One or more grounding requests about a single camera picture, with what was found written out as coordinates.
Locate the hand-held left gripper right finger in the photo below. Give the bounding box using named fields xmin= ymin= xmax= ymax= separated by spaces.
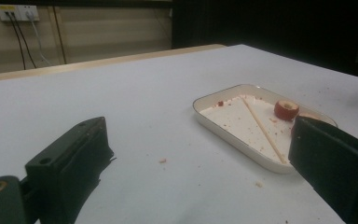
xmin=288 ymin=115 xmax=358 ymax=224

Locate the plain white wall socket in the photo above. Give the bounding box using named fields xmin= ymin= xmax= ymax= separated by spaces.
xmin=18 ymin=5 xmax=40 ymax=21

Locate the white wall socket cable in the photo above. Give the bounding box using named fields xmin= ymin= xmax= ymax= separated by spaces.
xmin=27 ymin=12 xmax=53 ymax=67

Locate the cored red hawthorn fruit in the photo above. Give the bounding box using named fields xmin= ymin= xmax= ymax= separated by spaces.
xmin=273 ymin=100 xmax=300 ymax=121

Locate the black wall socket cable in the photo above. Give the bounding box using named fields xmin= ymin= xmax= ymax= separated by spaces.
xmin=5 ymin=12 xmax=27 ymax=71
xmin=10 ymin=12 xmax=37 ymax=69

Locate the light wooden table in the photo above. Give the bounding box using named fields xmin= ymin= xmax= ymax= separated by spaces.
xmin=0 ymin=43 xmax=227 ymax=84

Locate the white rectangular tray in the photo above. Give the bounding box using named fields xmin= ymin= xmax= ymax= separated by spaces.
xmin=192 ymin=83 xmax=339 ymax=175

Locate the thin wooden skewer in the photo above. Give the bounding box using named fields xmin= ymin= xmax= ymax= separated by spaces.
xmin=240 ymin=96 xmax=288 ymax=165

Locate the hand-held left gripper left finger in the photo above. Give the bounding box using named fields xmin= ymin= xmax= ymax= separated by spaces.
xmin=24 ymin=116 xmax=117 ymax=224

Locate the white wall socket yellow label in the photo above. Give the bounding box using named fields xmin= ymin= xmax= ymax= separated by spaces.
xmin=0 ymin=4 xmax=21 ymax=22

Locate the black curtain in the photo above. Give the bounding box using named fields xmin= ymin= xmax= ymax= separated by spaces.
xmin=171 ymin=0 xmax=358 ymax=82

